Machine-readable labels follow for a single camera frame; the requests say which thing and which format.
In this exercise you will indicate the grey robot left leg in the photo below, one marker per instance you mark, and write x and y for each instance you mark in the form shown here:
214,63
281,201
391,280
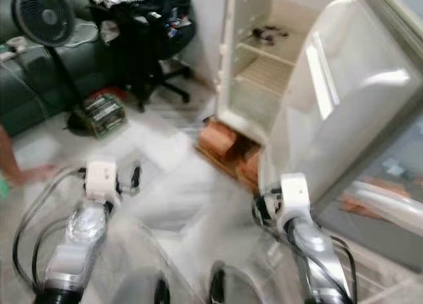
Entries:
139,289

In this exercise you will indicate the grey robot right leg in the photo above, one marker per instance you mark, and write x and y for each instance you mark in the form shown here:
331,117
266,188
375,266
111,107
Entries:
228,287

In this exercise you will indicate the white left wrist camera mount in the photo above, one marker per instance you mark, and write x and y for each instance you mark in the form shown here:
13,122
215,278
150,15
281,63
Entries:
102,178

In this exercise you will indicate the wooden pallet board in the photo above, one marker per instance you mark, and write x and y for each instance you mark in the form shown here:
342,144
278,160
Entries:
221,164

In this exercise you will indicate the person's bare leg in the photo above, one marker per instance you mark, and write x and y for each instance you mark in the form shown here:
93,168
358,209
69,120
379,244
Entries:
20,168

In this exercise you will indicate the grey robot leg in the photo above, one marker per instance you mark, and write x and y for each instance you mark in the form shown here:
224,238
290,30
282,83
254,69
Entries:
139,289
228,287

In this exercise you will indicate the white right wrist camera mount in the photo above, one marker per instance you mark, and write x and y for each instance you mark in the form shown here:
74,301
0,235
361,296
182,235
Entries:
296,197

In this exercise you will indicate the dark green sofa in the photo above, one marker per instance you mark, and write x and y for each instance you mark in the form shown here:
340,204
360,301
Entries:
26,92

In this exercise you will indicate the silver grey fridge cabinet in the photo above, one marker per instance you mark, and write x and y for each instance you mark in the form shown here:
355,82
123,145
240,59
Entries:
271,53

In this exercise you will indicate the black standing fan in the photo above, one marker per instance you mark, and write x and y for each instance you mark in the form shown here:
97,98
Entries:
45,16

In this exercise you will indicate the fridge door with green sticker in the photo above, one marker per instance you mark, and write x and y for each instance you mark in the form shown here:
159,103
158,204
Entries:
357,99

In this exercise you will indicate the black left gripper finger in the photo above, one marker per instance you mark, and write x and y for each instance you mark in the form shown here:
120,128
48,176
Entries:
137,176

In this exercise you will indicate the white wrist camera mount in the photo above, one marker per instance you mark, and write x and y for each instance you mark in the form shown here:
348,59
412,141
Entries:
102,178
296,197

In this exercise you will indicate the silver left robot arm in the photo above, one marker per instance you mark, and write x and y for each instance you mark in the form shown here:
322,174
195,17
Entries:
79,244

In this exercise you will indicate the green carton box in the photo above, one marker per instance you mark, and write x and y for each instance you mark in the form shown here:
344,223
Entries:
106,115

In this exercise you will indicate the clear fridge crisper drawer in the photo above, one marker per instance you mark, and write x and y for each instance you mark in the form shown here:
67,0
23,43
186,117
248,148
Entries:
251,102

